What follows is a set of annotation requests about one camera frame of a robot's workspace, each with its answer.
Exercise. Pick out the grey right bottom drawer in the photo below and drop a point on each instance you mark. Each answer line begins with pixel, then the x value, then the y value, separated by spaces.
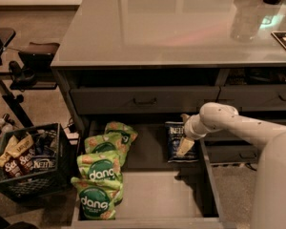
pixel 232 154

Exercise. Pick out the front green Dang bag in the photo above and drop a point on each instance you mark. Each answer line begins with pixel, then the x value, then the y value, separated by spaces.
pixel 98 198

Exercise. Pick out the dark plastic crate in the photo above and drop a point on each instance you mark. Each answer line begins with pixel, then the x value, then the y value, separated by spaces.
pixel 49 140

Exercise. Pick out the grey top left drawer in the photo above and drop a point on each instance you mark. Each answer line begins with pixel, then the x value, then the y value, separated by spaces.
pixel 141 100

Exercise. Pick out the blue Kettle chip bag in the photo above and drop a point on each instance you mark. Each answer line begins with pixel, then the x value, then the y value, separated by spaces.
pixel 174 134

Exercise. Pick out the blue Kettle bag in crate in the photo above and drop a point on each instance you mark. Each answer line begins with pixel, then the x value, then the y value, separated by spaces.
pixel 43 163

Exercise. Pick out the grey top right drawer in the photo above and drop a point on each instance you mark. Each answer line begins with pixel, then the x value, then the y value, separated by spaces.
pixel 254 98

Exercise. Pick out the red Sensible snack bag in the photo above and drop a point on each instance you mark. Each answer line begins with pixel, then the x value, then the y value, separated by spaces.
pixel 23 152

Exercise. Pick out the green dang bag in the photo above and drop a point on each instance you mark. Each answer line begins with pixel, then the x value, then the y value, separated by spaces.
pixel 123 137
pixel 98 198
pixel 100 166
pixel 105 143

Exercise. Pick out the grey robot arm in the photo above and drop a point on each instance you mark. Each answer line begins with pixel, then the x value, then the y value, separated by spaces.
pixel 269 205

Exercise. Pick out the grey right middle drawer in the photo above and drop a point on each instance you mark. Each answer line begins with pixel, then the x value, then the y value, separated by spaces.
pixel 226 135

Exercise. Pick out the rear green Dang bag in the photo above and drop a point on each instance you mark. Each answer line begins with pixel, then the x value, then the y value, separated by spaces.
pixel 123 137

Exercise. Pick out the grey counter cabinet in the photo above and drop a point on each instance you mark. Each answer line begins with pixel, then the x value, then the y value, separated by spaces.
pixel 158 43

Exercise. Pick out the open grey middle drawer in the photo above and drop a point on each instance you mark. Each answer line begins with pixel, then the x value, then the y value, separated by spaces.
pixel 159 194

